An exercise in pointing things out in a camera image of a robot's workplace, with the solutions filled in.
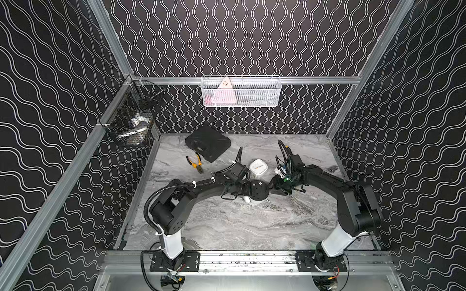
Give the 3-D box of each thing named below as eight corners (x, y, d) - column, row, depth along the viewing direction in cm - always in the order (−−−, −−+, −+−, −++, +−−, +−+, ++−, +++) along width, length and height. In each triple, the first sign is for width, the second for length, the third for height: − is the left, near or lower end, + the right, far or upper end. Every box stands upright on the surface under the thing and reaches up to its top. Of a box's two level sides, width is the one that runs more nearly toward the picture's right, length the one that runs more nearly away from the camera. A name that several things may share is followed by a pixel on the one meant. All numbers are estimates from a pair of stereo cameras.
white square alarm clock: (258, 178, 102) (259, 175, 98) (247, 169, 106) (248, 165, 103) (268, 170, 105) (269, 166, 102) (257, 161, 109) (258, 157, 106)
